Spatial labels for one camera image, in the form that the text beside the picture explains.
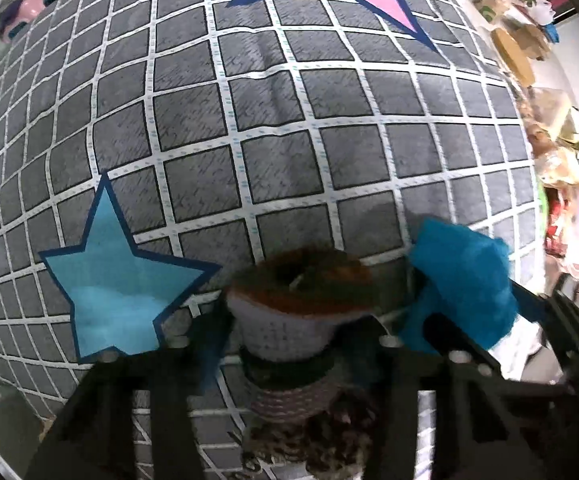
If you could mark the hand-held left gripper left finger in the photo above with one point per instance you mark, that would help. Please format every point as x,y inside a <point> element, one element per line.
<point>212,355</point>

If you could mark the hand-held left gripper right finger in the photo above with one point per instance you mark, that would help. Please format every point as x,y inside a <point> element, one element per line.
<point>409,390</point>

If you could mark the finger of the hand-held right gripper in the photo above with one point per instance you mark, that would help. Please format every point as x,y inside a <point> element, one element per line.
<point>444,332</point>

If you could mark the blue crinkled cloth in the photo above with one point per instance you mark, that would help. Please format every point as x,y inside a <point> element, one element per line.
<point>464,280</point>

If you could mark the leopard print cloth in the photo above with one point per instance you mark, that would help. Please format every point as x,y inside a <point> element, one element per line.
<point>314,440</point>

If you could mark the white cloth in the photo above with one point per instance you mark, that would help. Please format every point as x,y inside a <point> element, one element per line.
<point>519,345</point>

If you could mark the grey checked bed sheet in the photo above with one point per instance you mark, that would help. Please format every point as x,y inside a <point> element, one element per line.
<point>269,110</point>

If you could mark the round wooden board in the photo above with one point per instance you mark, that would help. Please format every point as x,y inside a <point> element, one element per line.
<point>512,55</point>

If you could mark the pink toy car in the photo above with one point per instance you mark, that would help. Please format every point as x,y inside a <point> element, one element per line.
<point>34,2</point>

